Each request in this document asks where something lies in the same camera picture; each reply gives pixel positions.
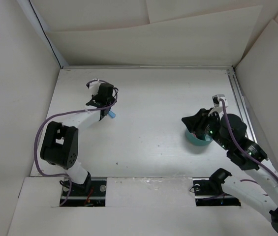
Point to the teal round organizer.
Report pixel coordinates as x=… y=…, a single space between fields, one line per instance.
x=200 y=140

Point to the aluminium rail right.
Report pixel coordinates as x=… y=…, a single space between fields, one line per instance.
x=239 y=98

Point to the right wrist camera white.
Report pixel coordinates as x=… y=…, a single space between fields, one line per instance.
x=219 y=102

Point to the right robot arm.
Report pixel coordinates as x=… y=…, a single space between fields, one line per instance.
x=229 y=132

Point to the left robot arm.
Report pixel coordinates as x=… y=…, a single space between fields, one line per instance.
x=61 y=139

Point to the blue correction tape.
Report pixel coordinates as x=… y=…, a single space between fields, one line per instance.
x=112 y=114

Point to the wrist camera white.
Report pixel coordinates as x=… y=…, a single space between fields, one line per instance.
x=219 y=102
x=93 y=85

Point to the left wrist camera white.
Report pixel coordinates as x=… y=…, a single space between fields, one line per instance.
x=93 y=85

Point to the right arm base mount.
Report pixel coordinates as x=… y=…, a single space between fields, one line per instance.
x=207 y=196

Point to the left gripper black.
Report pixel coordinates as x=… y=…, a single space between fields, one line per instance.
x=112 y=101

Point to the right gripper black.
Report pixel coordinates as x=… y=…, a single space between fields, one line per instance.
x=198 y=120

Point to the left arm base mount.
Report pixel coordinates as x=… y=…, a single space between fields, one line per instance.
x=96 y=197

